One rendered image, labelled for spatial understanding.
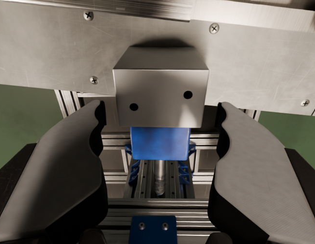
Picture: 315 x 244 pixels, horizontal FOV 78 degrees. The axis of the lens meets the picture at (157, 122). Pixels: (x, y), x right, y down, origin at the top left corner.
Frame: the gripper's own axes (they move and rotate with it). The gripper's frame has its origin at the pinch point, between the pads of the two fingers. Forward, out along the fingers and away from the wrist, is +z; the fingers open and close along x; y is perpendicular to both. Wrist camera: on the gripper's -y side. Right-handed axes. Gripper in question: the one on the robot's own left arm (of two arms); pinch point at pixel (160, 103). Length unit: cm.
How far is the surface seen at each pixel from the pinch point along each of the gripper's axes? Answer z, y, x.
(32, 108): 85, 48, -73
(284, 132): 85, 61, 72
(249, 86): 4.6, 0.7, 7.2
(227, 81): 4.6, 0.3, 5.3
